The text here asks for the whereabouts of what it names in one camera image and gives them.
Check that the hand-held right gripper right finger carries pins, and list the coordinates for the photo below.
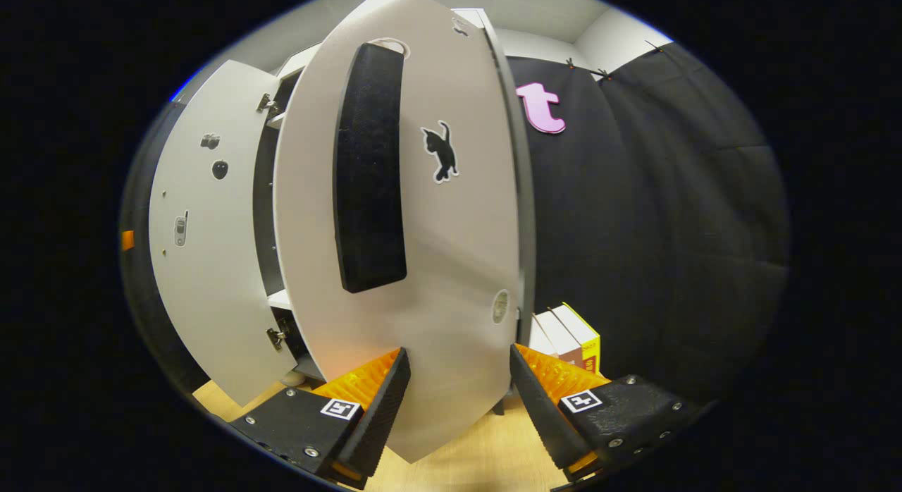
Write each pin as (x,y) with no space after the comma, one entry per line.
(542,414)

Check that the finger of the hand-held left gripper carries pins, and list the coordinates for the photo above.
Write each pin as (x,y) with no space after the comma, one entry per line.
(127,240)

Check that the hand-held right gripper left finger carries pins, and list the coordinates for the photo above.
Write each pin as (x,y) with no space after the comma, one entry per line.
(377,421)

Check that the white cabinet door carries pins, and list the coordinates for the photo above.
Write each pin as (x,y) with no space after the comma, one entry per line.
(211,287)
(458,231)

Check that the white shoe cabinet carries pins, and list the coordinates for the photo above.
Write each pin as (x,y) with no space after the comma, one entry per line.
(262,210)

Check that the white orange box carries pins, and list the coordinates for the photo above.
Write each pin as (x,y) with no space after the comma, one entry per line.
(542,337)

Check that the yellow box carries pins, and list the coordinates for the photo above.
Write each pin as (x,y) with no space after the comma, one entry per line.
(588,344)

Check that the black backdrop cloth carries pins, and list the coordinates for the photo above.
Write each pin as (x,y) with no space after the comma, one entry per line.
(669,231)

